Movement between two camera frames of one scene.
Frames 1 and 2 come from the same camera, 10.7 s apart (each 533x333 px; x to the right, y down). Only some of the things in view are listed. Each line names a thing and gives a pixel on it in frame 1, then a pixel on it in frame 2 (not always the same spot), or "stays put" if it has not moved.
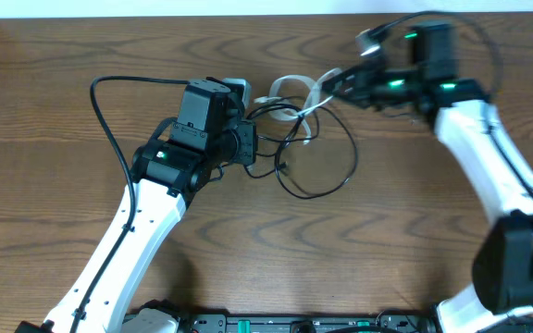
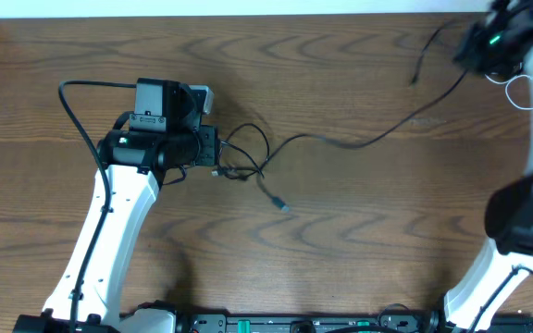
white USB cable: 314,103 to 505,89
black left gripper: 248,142 to 207,146
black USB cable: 290,132 to 269,154
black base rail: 298,323 stays put
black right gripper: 363,78 to 470,52
